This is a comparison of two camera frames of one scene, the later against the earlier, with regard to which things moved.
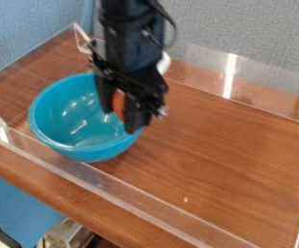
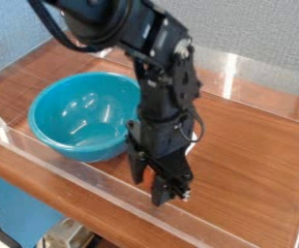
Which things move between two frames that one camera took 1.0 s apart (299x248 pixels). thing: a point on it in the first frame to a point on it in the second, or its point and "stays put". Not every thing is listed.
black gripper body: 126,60 to 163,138
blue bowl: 68,123 stays put
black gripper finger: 144,97 to 170,187
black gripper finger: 107,72 to 139,162
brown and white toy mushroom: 119,97 to 192,138
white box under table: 68,234 stays put
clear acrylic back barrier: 264,75 stays put
